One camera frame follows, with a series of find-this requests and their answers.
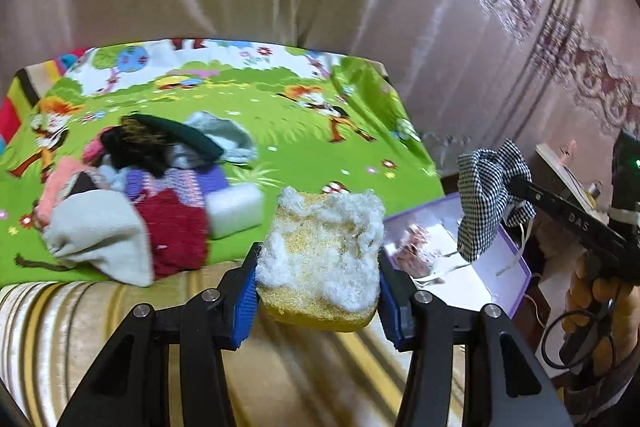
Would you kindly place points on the pale grey-blue knit cloth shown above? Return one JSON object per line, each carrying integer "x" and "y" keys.
{"x": 225, "y": 137}

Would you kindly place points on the black and gold patterned cloth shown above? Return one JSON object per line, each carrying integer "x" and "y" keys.
{"x": 135, "y": 152}

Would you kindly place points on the person's right forearm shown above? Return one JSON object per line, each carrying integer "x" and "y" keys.
{"x": 600, "y": 389}

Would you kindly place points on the white side table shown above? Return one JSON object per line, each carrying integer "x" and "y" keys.
{"x": 565, "y": 177}

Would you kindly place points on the black and white checkered cloth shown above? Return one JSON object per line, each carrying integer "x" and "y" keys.
{"x": 480, "y": 207}

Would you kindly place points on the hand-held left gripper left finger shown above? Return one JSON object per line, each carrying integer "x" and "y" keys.
{"x": 245, "y": 302}

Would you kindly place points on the purple box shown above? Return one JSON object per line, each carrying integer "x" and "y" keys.
{"x": 480, "y": 277}

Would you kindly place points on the green cartoon printed blanket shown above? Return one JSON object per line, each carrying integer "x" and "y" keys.
{"x": 300, "y": 142}

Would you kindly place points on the pink fuzzy cloth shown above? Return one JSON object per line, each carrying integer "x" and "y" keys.
{"x": 57, "y": 187}

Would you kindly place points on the white sponge block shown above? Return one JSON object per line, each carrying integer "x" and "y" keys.
{"x": 235, "y": 209}

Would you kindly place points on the dark brown cloth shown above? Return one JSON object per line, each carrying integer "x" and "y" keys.
{"x": 84, "y": 184}

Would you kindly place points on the dark green knit hat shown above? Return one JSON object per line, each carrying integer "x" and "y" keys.
{"x": 190, "y": 139}

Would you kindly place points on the embroidered mauve curtain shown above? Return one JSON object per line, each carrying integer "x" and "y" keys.
{"x": 450, "y": 32}

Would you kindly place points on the yellow white fuzzy sock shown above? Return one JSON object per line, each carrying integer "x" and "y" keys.
{"x": 320, "y": 267}

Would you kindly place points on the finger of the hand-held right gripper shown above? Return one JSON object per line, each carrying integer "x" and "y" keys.
{"x": 570, "y": 212}

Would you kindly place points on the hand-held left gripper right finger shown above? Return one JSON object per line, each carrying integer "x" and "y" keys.
{"x": 395, "y": 307}

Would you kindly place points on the beige cloth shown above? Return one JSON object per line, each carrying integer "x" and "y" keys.
{"x": 100, "y": 232}

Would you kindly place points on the red knit cloth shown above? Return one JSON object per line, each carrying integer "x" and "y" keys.
{"x": 175, "y": 232}

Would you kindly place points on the person's right hand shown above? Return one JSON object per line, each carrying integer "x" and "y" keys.
{"x": 582, "y": 297}

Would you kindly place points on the light blue cloth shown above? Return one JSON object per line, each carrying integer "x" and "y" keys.
{"x": 112, "y": 179}

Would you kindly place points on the pink floral cloth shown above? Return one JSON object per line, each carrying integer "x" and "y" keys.
{"x": 415, "y": 252}

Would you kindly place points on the purple knit cloth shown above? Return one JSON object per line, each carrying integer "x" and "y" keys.
{"x": 185, "y": 182}

